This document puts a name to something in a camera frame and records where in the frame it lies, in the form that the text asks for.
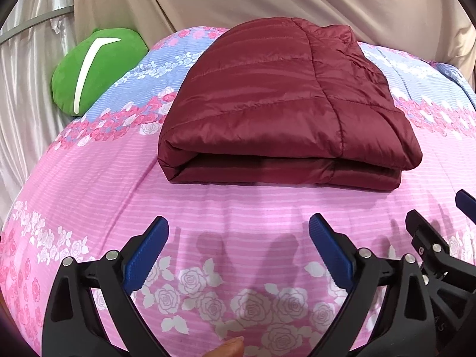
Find floral striped blanket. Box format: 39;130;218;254
0;25;476;357

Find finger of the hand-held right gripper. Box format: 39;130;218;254
405;210;476;343
455;189;476;228

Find silver satin curtain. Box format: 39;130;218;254
0;0;90;227

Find green pillow with white stripe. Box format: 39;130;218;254
51;28;149;117

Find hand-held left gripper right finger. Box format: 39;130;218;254
309;213;436;357

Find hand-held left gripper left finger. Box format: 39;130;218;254
42;216;175;357

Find maroon down jacket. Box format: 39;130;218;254
158;17;425;194

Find grey metal rod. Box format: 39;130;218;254
0;5;75;44

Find person's left hand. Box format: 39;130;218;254
206;336;245;357

